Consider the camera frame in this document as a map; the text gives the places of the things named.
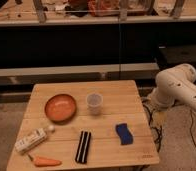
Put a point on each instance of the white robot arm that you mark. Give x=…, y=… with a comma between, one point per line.
x=176, y=83

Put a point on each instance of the blue sponge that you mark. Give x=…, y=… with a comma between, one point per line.
x=124, y=134

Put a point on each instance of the orange carrot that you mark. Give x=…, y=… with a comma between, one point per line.
x=44, y=162

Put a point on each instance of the black box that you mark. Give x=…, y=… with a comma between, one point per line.
x=174, y=55

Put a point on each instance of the white plastic bottle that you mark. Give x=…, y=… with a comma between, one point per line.
x=33, y=139

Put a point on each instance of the background workbench shelf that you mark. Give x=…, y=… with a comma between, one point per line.
x=92, y=12

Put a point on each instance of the orange ceramic bowl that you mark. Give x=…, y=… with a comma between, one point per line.
x=60, y=107

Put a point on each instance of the wooden table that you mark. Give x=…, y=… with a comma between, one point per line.
x=121, y=104

